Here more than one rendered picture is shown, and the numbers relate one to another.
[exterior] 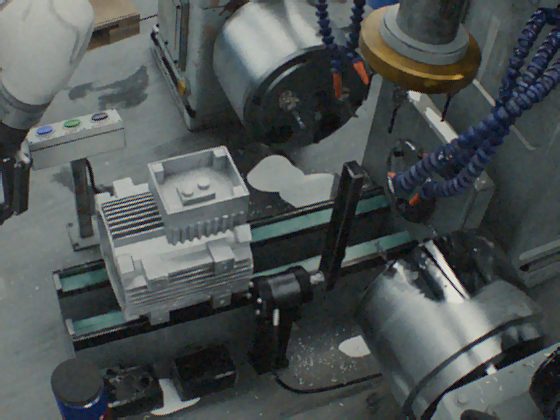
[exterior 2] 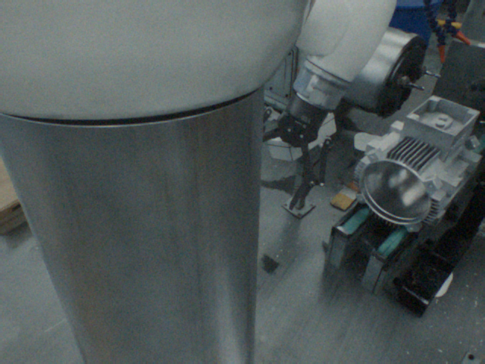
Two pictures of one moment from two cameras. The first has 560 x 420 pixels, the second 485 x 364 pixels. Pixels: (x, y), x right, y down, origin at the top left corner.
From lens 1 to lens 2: 80 cm
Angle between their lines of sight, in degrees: 12
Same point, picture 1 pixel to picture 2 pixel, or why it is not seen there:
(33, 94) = (356, 69)
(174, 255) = (447, 168)
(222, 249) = (471, 155)
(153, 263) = (446, 176)
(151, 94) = (266, 125)
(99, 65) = not seen: hidden behind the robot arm
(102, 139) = (325, 128)
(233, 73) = (361, 75)
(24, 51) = (358, 25)
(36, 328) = (317, 277)
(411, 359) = not seen: outside the picture
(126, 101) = not seen: hidden behind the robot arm
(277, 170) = (366, 139)
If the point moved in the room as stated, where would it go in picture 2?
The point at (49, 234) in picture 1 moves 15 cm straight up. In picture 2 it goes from (275, 216) to (277, 176)
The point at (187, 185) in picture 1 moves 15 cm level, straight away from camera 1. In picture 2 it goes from (438, 120) to (389, 89)
